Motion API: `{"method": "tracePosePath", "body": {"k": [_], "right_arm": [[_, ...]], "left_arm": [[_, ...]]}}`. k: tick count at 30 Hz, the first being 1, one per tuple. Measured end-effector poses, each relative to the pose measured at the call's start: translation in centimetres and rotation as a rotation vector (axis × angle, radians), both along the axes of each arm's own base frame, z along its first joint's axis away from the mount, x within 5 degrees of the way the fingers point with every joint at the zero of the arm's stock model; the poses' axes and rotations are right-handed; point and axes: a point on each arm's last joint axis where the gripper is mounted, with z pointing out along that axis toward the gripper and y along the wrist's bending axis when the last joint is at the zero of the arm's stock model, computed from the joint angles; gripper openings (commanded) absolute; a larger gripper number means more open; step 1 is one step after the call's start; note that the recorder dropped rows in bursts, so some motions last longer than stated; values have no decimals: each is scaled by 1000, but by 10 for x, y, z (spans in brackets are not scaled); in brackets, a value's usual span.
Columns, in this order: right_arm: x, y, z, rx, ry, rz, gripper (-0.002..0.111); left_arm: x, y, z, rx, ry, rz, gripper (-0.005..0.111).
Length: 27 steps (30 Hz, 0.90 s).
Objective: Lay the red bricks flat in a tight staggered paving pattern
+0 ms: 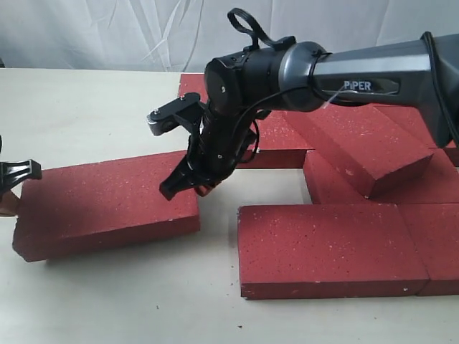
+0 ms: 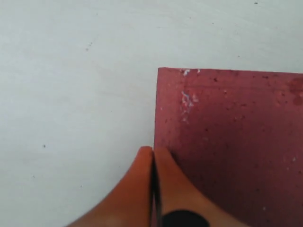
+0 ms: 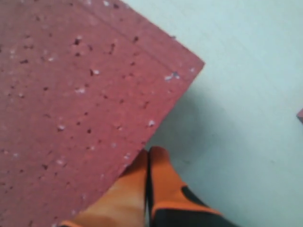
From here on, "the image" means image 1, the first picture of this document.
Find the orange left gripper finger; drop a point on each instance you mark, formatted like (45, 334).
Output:
(9, 204)

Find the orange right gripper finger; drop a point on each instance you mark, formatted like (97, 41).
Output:
(203, 189)

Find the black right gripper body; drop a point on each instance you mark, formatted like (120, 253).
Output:
(214, 153)

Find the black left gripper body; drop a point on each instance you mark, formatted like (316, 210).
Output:
(14, 173)

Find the red brick with white chip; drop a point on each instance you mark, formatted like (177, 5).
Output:
(280, 146)

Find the red brick under tilted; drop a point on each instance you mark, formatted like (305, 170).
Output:
(438, 183)

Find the white backdrop cloth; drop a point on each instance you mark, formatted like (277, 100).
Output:
(182, 36)

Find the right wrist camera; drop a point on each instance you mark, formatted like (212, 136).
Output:
(186, 111)

